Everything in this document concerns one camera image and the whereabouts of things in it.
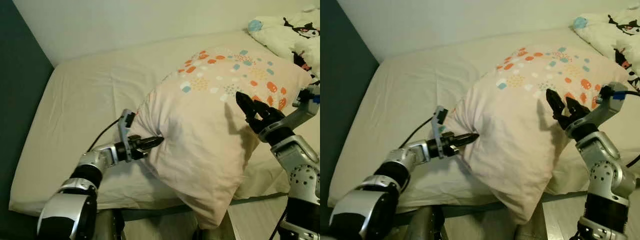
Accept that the dark teal upholstered headboard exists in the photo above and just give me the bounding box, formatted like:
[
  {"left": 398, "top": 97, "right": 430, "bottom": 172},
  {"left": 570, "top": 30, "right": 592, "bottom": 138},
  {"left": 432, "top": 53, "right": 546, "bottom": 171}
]
[
  {"left": 0, "top": 0, "right": 55, "bottom": 240},
  {"left": 320, "top": 0, "right": 380, "bottom": 236}
]

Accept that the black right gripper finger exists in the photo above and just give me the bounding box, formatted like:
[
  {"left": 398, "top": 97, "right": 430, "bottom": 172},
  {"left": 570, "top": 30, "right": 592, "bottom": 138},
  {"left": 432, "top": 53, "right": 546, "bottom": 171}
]
[
  {"left": 545, "top": 88, "right": 566, "bottom": 119},
  {"left": 565, "top": 97, "right": 585, "bottom": 115},
  {"left": 252, "top": 99, "right": 274, "bottom": 117},
  {"left": 235, "top": 91, "right": 257, "bottom": 121}
]

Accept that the cream cartoon print blanket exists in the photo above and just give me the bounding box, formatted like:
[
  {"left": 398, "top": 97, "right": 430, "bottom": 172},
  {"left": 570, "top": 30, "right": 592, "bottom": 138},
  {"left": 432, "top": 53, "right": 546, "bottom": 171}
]
[
  {"left": 572, "top": 4, "right": 640, "bottom": 92},
  {"left": 246, "top": 4, "right": 321, "bottom": 85}
]

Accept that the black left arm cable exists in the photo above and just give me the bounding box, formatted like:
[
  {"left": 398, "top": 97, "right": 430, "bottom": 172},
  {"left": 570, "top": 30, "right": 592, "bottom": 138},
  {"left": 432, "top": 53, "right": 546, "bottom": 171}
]
[
  {"left": 86, "top": 115, "right": 125, "bottom": 153},
  {"left": 398, "top": 116, "right": 437, "bottom": 150}
]

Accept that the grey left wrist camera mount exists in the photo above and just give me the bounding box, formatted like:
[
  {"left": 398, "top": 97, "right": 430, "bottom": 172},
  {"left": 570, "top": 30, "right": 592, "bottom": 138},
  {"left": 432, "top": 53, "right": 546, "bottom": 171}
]
[
  {"left": 117, "top": 108, "right": 137, "bottom": 163},
  {"left": 431, "top": 105, "right": 451, "bottom": 161}
]

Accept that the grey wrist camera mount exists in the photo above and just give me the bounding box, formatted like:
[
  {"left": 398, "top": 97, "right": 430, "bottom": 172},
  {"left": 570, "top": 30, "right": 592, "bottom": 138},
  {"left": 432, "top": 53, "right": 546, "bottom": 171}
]
[
  {"left": 431, "top": 105, "right": 451, "bottom": 161},
  {"left": 117, "top": 108, "right": 137, "bottom": 163},
  {"left": 281, "top": 84, "right": 321, "bottom": 132},
  {"left": 590, "top": 81, "right": 632, "bottom": 128}
]

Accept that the grey robot left leg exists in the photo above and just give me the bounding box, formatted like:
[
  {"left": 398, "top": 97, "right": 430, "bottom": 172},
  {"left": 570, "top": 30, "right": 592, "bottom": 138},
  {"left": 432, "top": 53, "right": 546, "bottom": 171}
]
[
  {"left": 94, "top": 209, "right": 126, "bottom": 240},
  {"left": 404, "top": 205, "right": 446, "bottom": 240}
]

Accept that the pink dotted pillow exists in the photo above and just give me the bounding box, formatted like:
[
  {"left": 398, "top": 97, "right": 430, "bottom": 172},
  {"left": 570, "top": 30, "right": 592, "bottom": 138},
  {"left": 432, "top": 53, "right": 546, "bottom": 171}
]
[
  {"left": 127, "top": 46, "right": 314, "bottom": 230},
  {"left": 442, "top": 45, "right": 632, "bottom": 225}
]

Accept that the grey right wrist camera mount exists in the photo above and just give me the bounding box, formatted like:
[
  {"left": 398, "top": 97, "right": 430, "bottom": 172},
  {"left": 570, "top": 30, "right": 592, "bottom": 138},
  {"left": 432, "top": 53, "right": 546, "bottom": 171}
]
[
  {"left": 281, "top": 84, "right": 321, "bottom": 132},
  {"left": 590, "top": 81, "right": 632, "bottom": 128}
]

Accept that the cream sheeted mattress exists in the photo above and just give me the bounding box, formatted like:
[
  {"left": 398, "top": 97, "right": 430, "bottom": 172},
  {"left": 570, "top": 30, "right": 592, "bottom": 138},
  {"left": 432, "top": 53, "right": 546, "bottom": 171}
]
[
  {"left": 9, "top": 29, "right": 321, "bottom": 218},
  {"left": 327, "top": 25, "right": 640, "bottom": 211}
]

